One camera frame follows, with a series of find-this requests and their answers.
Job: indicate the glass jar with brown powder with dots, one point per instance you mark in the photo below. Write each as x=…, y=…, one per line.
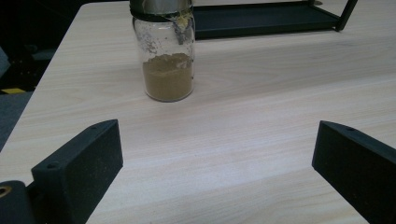
x=168, y=77

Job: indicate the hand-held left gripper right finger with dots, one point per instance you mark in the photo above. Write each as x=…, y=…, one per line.
x=358, y=168

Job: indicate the black metal shelf rack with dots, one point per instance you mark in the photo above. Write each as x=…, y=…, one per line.
x=258, y=18

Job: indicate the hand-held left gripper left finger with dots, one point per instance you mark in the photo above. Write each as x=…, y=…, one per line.
x=77, y=168

